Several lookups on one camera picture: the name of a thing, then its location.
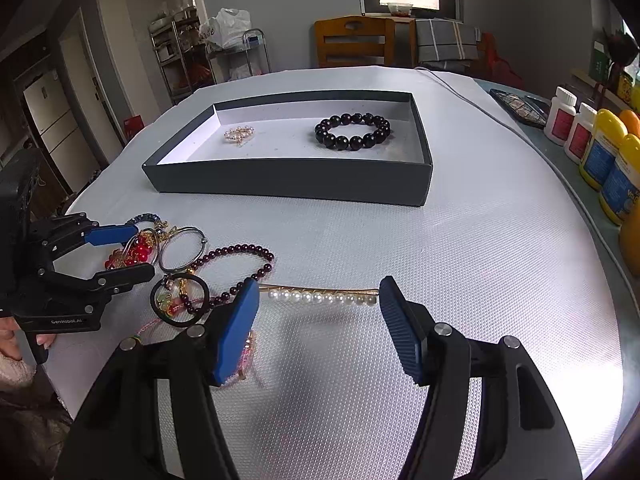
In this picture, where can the white bottle red label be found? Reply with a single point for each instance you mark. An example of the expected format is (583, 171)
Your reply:
(560, 115)
(580, 132)

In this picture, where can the silver bangle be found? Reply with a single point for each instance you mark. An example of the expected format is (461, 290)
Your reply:
(202, 240)

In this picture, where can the white refrigerator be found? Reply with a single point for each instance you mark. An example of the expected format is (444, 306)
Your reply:
(50, 120)

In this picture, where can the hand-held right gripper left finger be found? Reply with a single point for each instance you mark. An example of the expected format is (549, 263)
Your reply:
(235, 332)

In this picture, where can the dark flower bouquet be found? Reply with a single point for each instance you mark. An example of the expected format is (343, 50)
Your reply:
(620, 47)

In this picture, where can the white plastic bag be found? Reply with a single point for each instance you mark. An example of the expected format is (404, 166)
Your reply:
(227, 27)

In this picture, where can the metal storage rack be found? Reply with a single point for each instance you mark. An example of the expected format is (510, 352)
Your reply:
(172, 55)

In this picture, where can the folded grey plaid cloth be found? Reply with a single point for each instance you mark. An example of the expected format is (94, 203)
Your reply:
(442, 40)

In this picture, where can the bowl on windowsill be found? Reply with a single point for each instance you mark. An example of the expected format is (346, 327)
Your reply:
(400, 8)

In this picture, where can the yellow bottle blue label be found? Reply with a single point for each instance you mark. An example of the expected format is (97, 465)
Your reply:
(620, 180)
(602, 147)

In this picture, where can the person's left forearm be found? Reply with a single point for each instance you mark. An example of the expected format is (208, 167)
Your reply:
(15, 372)

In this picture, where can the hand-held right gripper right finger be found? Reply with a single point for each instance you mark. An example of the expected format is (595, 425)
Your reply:
(400, 332)

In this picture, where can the wooden chair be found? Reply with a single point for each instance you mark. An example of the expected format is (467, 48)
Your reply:
(355, 42)

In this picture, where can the dark grey cardboard box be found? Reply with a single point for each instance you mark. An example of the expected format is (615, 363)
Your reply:
(300, 185)

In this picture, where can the red box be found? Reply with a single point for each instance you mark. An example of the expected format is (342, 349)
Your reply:
(132, 126)

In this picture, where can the red cloth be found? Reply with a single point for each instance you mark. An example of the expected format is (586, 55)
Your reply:
(500, 67)

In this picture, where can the person's left hand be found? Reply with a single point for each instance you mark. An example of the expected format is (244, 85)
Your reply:
(9, 337)

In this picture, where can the green box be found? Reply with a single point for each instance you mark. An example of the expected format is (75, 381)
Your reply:
(597, 60)

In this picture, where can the small metal cart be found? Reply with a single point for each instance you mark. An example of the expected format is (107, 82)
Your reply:
(250, 55)

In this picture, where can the orange bottle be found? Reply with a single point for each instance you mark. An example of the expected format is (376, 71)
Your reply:
(632, 245)

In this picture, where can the person's dark clothing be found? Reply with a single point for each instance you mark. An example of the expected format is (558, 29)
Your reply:
(30, 430)

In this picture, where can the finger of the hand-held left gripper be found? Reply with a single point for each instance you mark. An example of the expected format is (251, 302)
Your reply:
(112, 234)
(125, 277)

